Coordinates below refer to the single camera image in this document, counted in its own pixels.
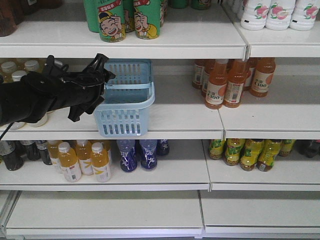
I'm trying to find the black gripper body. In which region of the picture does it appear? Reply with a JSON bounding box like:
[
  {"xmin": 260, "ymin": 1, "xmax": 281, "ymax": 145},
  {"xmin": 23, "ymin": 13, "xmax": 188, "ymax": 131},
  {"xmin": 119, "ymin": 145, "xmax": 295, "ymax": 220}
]
[{"xmin": 21, "ymin": 53, "xmax": 116, "ymax": 122}]

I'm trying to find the light blue plastic basket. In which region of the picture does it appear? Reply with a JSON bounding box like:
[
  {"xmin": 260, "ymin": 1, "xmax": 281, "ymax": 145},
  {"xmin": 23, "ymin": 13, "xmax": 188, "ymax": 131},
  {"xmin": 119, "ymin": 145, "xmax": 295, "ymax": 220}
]
[{"xmin": 94, "ymin": 59, "xmax": 155, "ymax": 138}]

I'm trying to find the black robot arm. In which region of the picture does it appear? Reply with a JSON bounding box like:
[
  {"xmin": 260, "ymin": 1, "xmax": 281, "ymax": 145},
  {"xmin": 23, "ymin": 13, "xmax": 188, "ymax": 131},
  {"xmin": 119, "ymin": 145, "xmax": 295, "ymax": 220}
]
[{"xmin": 0, "ymin": 53, "xmax": 115, "ymax": 125}]

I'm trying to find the pale yellow drink bottle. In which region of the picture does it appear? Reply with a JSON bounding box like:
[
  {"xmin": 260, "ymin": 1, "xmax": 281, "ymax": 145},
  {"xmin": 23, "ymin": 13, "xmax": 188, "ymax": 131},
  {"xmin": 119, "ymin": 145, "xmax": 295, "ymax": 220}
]
[
  {"xmin": 0, "ymin": 61, "xmax": 18, "ymax": 78},
  {"xmin": 24, "ymin": 59, "xmax": 41, "ymax": 73},
  {"xmin": 11, "ymin": 70, "xmax": 28, "ymax": 82}
]

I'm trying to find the dark tea bottle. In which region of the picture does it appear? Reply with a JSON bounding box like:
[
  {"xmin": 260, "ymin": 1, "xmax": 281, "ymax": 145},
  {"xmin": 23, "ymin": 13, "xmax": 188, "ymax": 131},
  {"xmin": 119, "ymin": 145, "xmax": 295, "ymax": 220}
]
[
  {"xmin": 35, "ymin": 140, "xmax": 52, "ymax": 166},
  {"xmin": 0, "ymin": 140, "xmax": 24, "ymax": 171},
  {"xmin": 19, "ymin": 140, "xmax": 41, "ymax": 161}
]

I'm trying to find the orange vitamin drink bottle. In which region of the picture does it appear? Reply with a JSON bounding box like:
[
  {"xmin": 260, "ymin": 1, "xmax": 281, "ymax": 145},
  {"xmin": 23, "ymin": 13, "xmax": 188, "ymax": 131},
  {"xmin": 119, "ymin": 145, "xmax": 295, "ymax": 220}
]
[
  {"xmin": 75, "ymin": 139, "xmax": 94, "ymax": 176},
  {"xmin": 91, "ymin": 142, "xmax": 111, "ymax": 183},
  {"xmin": 58, "ymin": 141, "xmax": 82, "ymax": 183}
]

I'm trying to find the green cartoon drink can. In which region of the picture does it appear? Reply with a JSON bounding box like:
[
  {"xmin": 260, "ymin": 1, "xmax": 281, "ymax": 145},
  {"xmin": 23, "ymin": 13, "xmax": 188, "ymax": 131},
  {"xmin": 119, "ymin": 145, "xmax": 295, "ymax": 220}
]
[
  {"xmin": 133, "ymin": 0, "xmax": 161, "ymax": 40},
  {"xmin": 95, "ymin": 0, "xmax": 126, "ymax": 43}
]

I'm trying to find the blue sports drink bottle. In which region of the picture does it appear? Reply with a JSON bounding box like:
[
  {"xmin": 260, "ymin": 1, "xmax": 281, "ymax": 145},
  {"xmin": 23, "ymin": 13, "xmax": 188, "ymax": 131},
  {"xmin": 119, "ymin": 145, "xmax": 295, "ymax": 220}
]
[
  {"xmin": 139, "ymin": 139, "xmax": 158, "ymax": 170},
  {"xmin": 116, "ymin": 139, "xmax": 138, "ymax": 173},
  {"xmin": 156, "ymin": 139, "xmax": 170, "ymax": 157}
]

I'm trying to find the orange C100 juice bottle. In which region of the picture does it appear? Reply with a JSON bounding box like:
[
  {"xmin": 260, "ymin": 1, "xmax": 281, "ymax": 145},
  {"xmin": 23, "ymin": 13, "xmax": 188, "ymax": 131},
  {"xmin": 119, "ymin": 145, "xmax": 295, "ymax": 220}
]
[
  {"xmin": 249, "ymin": 57, "xmax": 276, "ymax": 98},
  {"xmin": 223, "ymin": 59, "xmax": 247, "ymax": 108},
  {"xmin": 205, "ymin": 59, "xmax": 229, "ymax": 110}
]

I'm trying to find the white metal shelving unit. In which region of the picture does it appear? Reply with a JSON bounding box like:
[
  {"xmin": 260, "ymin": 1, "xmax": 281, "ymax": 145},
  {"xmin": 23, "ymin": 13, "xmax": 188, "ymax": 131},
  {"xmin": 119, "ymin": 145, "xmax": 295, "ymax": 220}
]
[{"xmin": 0, "ymin": 0, "xmax": 320, "ymax": 240}]

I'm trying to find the white peach drink bottle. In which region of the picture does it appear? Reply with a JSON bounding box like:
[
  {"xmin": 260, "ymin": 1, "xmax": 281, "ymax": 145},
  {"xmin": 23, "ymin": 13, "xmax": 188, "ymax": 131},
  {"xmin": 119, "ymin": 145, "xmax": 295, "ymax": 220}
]
[
  {"xmin": 240, "ymin": 0, "xmax": 271, "ymax": 31},
  {"xmin": 289, "ymin": 0, "xmax": 320, "ymax": 31},
  {"xmin": 265, "ymin": 0, "xmax": 296, "ymax": 31}
]

